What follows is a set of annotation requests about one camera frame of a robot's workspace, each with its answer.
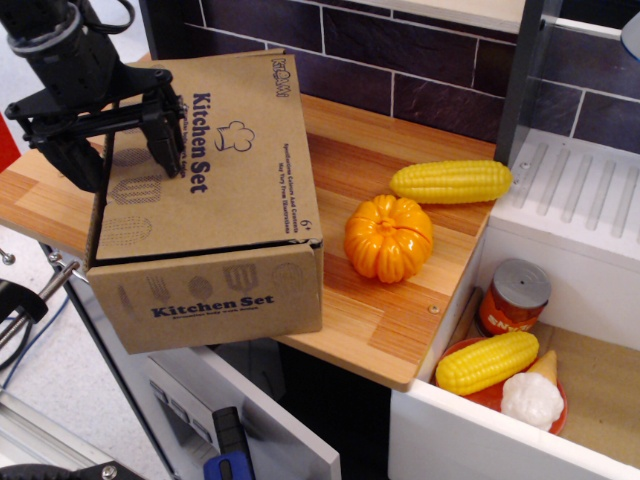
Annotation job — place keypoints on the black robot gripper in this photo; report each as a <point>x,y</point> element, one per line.
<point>87,90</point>

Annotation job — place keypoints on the brown Kitchen Set cardboard box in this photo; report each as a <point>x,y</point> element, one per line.
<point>231,248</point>

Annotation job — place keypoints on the red object at left edge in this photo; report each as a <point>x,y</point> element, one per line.
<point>9,151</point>

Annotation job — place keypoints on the black metal table clamp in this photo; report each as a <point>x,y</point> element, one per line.
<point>22,308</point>

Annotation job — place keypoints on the wooden toy kitchen counter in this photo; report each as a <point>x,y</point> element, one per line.
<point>380,331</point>

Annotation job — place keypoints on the white toy oven door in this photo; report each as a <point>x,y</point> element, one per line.
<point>193,386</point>

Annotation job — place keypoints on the orange plastic toy pumpkin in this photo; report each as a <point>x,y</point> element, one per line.
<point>388,238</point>

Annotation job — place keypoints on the yellow toy corn on counter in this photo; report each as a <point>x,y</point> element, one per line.
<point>452,182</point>

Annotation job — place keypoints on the yellow toy corn on plate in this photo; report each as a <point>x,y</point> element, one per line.
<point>486,362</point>

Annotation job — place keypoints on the orange toy soup can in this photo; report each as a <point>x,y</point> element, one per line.
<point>518,293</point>

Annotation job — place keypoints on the red toy plate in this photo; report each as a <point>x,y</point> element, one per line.
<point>491,397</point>

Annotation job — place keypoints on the white toy sink cabinet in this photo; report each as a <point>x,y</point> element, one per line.
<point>592,322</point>

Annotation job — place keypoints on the white toy cauliflower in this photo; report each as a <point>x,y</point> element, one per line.
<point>532,399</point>

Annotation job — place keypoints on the beige toy ice cream cone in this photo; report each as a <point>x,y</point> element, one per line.
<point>547,367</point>

